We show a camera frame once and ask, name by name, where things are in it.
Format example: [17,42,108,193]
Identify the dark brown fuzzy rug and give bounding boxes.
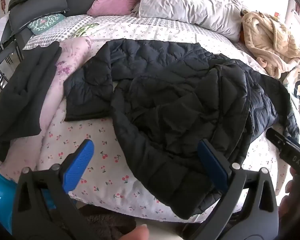
[52,202,138,240]

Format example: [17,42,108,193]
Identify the turquoise plastic stool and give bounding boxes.
[0,157,20,233]

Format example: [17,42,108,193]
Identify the white printed cloth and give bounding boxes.
[281,66,300,105]

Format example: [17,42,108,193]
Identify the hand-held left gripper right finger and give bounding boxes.
[182,139,280,240]

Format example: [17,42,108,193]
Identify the black pants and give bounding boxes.
[0,41,63,163]

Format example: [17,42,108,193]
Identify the grey checked sheet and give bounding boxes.
[22,14,240,50]

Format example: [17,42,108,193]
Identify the beige fleece blanket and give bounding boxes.
[240,10,300,79]

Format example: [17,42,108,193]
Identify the black quilted jacket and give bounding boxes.
[64,39,300,220]

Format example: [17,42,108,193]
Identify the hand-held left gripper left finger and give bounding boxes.
[11,139,100,240]

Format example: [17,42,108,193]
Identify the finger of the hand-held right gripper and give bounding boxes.
[266,129,294,153]

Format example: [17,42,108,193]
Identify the person's left hand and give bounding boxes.
[112,224,149,240]

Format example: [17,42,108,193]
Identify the green printed cloth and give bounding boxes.
[72,22,99,37]

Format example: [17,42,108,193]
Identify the teal patterned cushion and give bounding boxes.
[27,14,65,35]

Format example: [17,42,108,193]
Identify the person's right hand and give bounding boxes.
[279,167,297,220]

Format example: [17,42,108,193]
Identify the large white pillow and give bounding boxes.
[131,0,243,43]

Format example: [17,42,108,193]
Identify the cherry print bedsheet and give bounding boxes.
[36,15,294,224]

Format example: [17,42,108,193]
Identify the dark metal chair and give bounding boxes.
[0,25,23,90]

